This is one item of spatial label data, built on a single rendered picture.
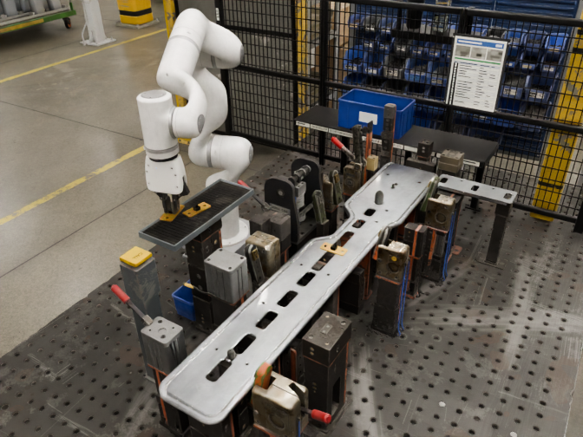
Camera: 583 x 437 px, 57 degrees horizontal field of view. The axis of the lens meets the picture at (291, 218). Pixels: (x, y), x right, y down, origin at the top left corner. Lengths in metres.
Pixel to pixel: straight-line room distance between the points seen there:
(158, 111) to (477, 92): 1.47
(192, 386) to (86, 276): 2.21
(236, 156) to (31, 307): 1.80
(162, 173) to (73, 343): 0.77
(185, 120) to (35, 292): 2.27
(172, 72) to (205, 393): 0.80
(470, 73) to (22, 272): 2.74
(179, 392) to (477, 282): 1.25
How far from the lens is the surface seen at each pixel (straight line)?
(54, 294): 3.41
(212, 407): 1.30
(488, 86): 2.42
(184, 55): 1.52
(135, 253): 1.50
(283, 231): 1.73
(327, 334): 1.40
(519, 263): 2.32
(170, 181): 1.45
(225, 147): 1.94
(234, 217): 2.11
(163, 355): 1.41
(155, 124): 1.38
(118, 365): 1.86
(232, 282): 1.49
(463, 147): 2.39
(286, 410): 1.21
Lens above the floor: 2.00
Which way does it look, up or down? 32 degrees down
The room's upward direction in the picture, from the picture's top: 1 degrees counter-clockwise
